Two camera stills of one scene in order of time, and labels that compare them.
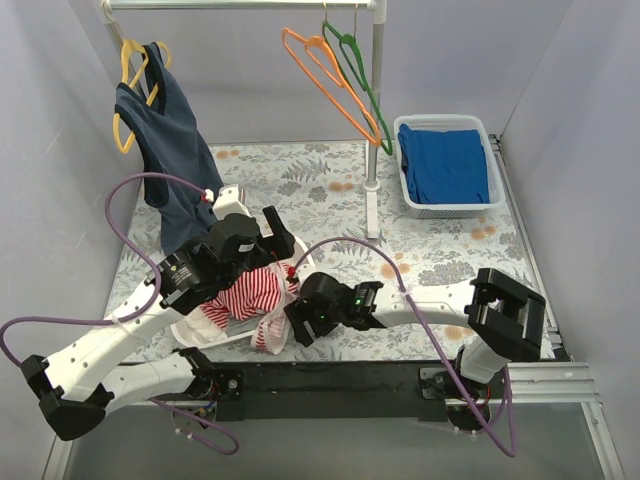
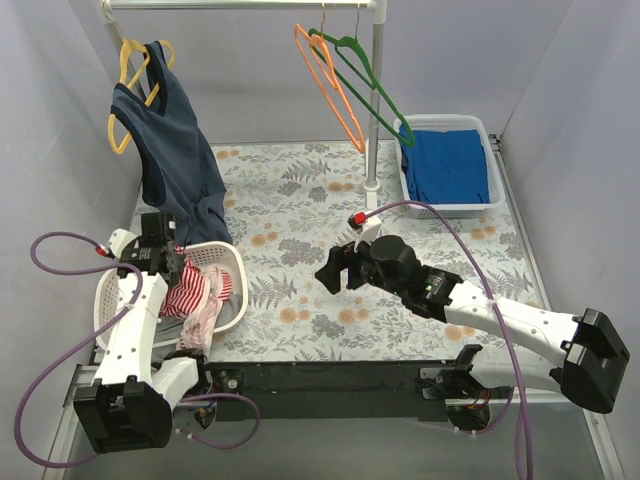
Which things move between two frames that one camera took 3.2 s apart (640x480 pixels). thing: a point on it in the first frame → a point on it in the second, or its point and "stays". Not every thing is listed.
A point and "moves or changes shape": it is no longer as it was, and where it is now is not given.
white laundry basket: (196, 329) → (225, 256)
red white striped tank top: (263, 292) moves or changes shape
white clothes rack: (373, 191) stays
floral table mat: (325, 184) stays
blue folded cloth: (444, 166) stays
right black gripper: (298, 323) → (351, 270)
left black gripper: (275, 235) → (170, 263)
